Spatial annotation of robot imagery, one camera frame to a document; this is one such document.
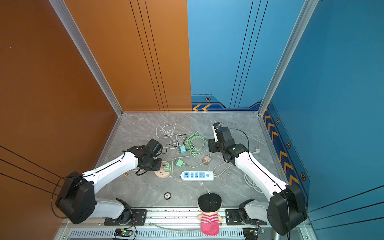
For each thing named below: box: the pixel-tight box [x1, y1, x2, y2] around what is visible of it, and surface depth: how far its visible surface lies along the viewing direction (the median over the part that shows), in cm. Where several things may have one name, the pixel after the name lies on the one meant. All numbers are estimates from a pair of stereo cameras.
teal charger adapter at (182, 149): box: [179, 146, 187, 154], surface depth 98 cm
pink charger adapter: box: [202, 154, 211, 165], surface depth 93 cm
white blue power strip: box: [179, 171, 214, 182], surface depth 86 cm
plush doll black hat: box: [197, 193, 224, 236], surface depth 71 cm
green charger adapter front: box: [175, 159, 186, 167], surface depth 92 cm
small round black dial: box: [163, 191, 172, 200], surface depth 82 cm
